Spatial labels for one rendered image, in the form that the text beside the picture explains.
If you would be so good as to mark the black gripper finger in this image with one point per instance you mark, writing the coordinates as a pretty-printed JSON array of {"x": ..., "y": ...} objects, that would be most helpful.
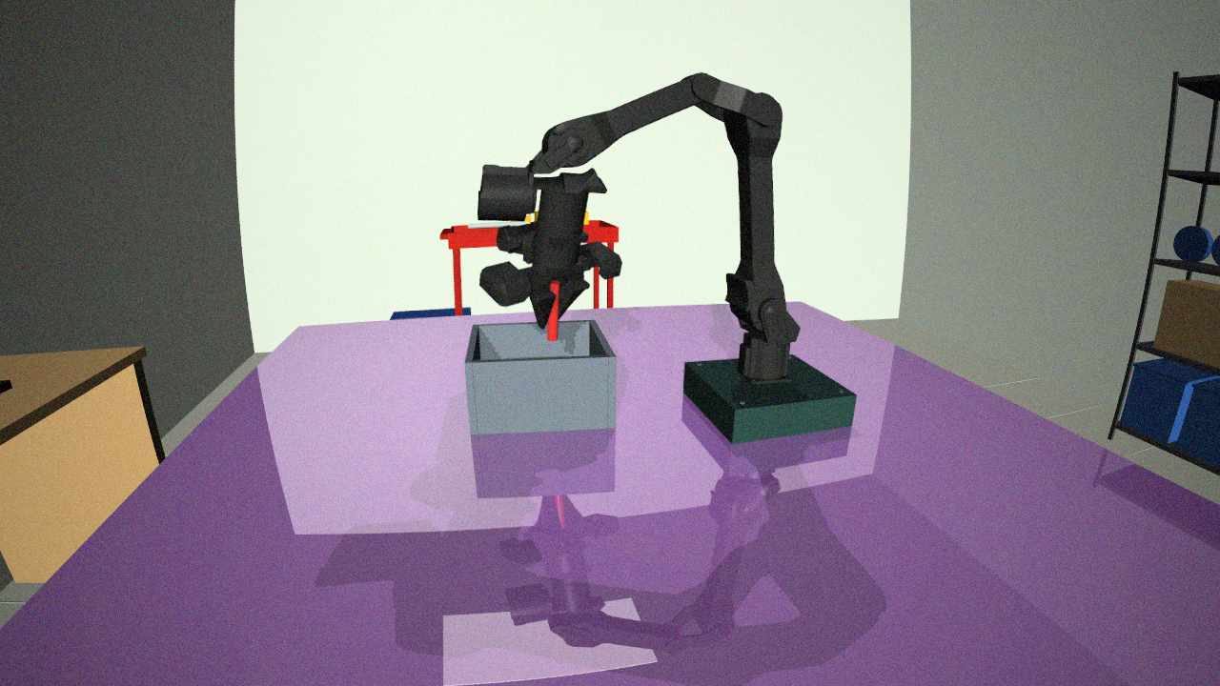
[
  {"x": 542, "y": 306},
  {"x": 569, "y": 292}
]

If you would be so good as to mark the red peg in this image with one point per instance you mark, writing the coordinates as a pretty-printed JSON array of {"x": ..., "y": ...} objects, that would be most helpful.
[{"x": 553, "y": 320}]

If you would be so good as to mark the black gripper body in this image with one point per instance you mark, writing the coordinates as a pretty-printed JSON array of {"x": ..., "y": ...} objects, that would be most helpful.
[{"x": 557, "y": 254}]

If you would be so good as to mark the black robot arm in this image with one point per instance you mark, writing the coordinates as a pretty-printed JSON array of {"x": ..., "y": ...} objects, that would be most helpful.
[{"x": 753, "y": 123}]

